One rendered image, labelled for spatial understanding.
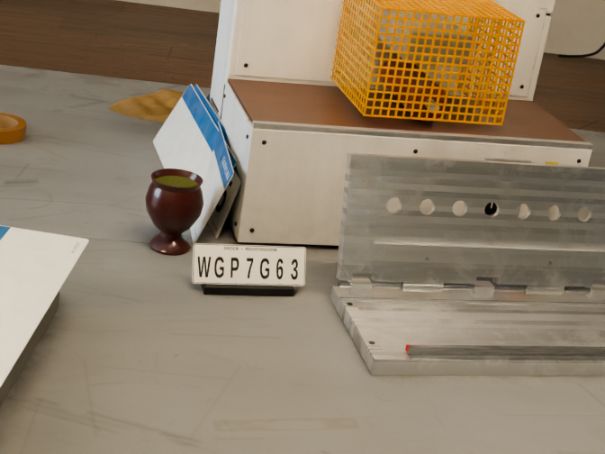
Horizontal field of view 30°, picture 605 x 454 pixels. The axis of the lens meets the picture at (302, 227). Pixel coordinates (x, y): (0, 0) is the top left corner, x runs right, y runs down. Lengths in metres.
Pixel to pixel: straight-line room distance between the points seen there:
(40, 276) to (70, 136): 0.79
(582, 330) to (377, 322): 0.30
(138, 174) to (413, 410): 0.77
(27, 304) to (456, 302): 0.62
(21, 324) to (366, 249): 0.53
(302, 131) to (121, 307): 0.38
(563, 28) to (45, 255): 2.27
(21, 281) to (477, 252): 0.65
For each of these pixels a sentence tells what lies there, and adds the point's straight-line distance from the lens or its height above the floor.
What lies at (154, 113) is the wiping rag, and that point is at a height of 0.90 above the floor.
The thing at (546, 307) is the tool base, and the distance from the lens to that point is 1.66.
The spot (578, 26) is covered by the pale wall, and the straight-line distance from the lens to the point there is 3.41.
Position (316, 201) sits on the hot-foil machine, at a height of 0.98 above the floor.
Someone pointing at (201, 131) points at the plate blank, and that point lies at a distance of 1.91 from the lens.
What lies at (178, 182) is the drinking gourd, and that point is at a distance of 1.65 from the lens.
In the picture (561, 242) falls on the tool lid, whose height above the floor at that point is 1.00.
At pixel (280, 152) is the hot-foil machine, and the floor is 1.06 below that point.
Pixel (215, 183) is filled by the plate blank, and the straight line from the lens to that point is 1.72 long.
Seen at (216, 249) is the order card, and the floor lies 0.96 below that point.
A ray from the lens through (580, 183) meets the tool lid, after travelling 1.68.
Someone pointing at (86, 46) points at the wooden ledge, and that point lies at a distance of 2.71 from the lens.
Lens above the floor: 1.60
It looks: 23 degrees down
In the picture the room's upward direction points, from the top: 9 degrees clockwise
